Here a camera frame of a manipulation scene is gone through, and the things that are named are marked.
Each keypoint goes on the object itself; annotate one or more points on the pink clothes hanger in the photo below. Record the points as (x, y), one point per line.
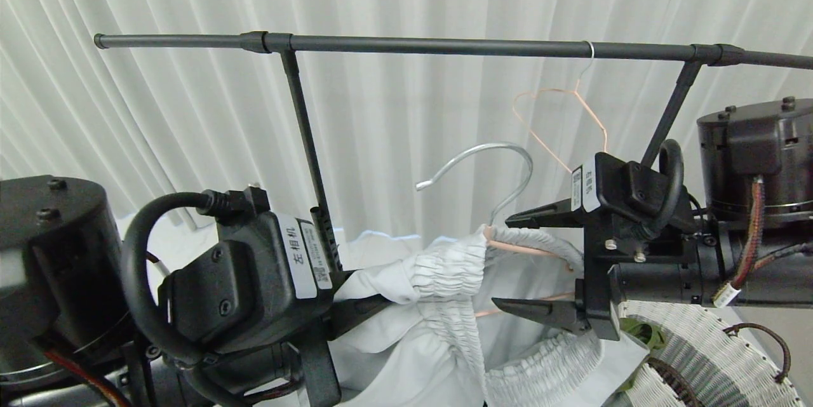
(591, 50)
(498, 145)

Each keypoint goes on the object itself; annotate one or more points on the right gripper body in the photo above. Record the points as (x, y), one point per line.
(654, 283)

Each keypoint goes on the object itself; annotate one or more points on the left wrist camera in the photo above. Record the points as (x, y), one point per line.
(254, 280)

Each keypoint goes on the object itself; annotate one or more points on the white curtain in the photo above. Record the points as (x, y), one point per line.
(190, 127)

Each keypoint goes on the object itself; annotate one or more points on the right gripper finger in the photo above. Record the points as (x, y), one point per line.
(546, 315)
(552, 215)

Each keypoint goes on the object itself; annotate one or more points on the black clothes rack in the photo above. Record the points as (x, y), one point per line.
(444, 46)

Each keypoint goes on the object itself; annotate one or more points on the olive green garment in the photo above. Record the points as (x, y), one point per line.
(641, 334)

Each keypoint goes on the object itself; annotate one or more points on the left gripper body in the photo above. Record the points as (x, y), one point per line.
(305, 375)

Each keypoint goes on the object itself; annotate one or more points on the white laundry basket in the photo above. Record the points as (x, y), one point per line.
(705, 356)

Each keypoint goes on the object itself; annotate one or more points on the pale grey shorts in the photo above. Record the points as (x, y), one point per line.
(444, 280)

